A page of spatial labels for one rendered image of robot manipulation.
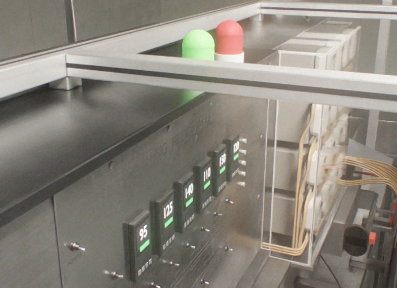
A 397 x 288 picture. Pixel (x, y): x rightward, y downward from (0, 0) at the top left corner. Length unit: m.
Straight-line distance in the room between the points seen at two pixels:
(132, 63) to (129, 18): 5.17
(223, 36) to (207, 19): 0.33
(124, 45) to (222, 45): 0.19
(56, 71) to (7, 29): 3.64
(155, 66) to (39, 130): 0.20
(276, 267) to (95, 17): 4.30
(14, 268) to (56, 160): 0.12
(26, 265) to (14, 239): 0.04
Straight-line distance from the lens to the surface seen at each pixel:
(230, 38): 1.06
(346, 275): 2.03
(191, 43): 0.92
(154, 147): 0.77
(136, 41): 1.07
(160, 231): 0.82
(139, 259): 0.77
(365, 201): 2.06
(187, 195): 0.88
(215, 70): 0.75
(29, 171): 0.57
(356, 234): 1.72
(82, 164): 0.58
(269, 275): 1.40
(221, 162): 1.01
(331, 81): 0.71
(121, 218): 0.72
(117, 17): 5.77
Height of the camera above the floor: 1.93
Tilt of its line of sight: 20 degrees down
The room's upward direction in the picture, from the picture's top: straight up
